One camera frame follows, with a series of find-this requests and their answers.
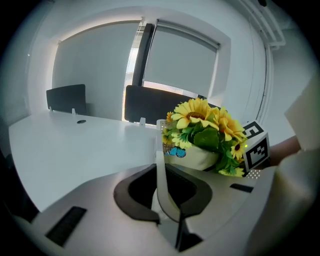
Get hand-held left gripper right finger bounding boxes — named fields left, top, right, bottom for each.
left=164, top=164, right=261, bottom=253

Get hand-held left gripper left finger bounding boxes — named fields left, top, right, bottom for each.
left=14, top=164, right=177, bottom=256

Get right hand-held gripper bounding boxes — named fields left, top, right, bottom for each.
left=240, top=119, right=272, bottom=176

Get yellow artificial sunflowers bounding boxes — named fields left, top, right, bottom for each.
left=161, top=97, right=249, bottom=178

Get person's right forearm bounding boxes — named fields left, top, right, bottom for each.
left=268, top=134, right=305, bottom=168

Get white desk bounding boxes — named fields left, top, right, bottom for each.
left=8, top=109, right=251, bottom=213

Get white ceiling pipes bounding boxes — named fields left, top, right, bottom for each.
left=239, top=0, right=287, bottom=123

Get narrow grey roller blind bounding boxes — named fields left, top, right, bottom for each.
left=141, top=19, right=221, bottom=99

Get wide black desk divider panel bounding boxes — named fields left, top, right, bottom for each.
left=124, top=84, right=221, bottom=126

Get small black desk divider panel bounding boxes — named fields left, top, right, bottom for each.
left=46, top=84, right=88, bottom=116

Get wide grey roller blind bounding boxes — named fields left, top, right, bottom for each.
left=51, top=21, right=141, bottom=121

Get dark window frame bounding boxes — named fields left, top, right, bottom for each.
left=131, top=23, right=155, bottom=87

